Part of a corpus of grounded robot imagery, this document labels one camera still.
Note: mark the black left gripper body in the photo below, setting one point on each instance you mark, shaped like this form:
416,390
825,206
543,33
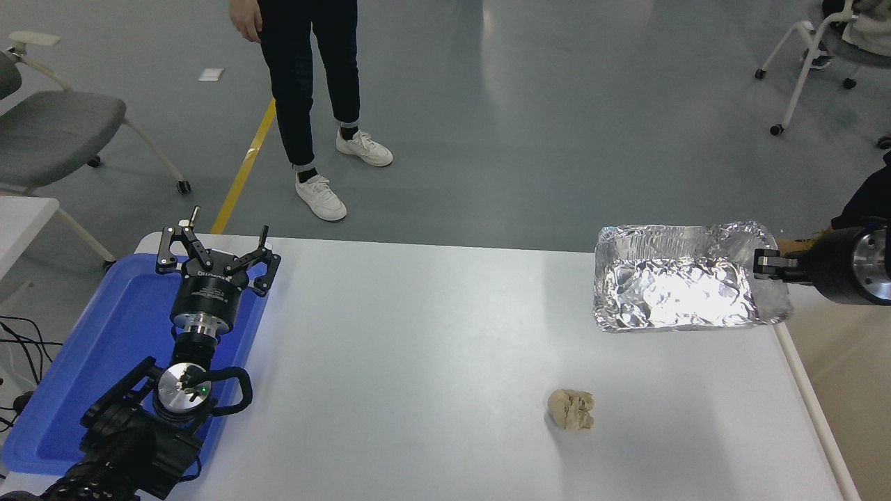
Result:
209,292

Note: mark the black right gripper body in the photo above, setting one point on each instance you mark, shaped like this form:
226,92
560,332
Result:
832,264

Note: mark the silver foil tray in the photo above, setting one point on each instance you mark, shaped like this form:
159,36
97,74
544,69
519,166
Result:
675,285

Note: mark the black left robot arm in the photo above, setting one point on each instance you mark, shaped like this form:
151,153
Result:
125,449

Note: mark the person's right hand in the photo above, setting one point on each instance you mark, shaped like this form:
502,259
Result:
247,21

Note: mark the person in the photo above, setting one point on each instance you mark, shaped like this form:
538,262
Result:
306,76
866,198
866,24

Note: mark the blue plastic tray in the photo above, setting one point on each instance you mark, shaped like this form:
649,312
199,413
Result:
104,348

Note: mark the large pale bin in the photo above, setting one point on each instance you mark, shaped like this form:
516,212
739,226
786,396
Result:
849,403

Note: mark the grey office chair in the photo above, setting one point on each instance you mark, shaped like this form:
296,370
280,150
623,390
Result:
49,132

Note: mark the crumpled tan paper ball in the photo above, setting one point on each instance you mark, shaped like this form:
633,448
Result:
569,409

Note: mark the white frame chair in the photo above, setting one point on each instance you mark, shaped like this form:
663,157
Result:
807,49

